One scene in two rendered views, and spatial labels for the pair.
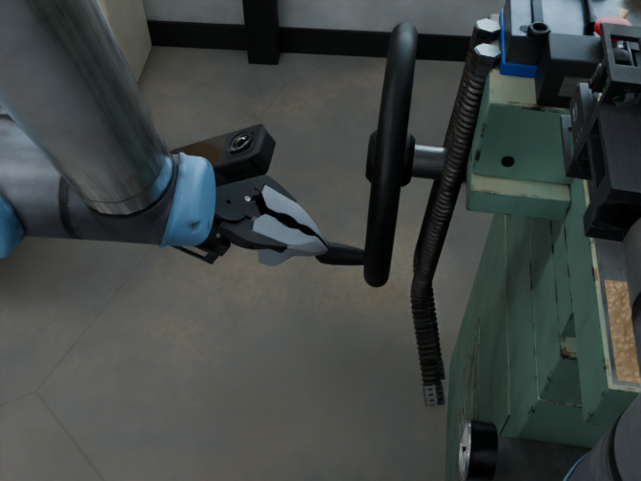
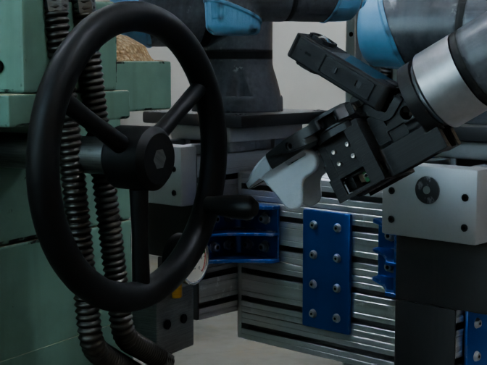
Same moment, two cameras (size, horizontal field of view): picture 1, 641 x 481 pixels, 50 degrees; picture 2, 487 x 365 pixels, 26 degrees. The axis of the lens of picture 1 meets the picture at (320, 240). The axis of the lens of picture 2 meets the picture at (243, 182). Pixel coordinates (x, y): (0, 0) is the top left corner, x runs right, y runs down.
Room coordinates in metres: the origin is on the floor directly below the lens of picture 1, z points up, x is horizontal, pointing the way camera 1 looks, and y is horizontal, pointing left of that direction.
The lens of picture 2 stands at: (1.42, 0.39, 0.90)
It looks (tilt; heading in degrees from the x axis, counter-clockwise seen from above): 7 degrees down; 202
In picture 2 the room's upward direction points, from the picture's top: straight up
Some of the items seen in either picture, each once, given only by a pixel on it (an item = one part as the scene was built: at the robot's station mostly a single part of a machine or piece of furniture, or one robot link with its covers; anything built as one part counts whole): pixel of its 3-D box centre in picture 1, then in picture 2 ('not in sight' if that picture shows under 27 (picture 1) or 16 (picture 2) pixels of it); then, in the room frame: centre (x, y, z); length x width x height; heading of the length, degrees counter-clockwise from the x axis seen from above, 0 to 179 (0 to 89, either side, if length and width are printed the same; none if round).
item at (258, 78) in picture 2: not in sight; (237, 80); (-0.19, -0.29, 0.87); 0.15 x 0.15 x 0.10
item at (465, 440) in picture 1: (480, 454); (182, 265); (0.28, -0.17, 0.65); 0.06 x 0.04 x 0.08; 171
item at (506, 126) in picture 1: (549, 99); (21, 45); (0.53, -0.22, 0.91); 0.15 x 0.14 x 0.09; 171
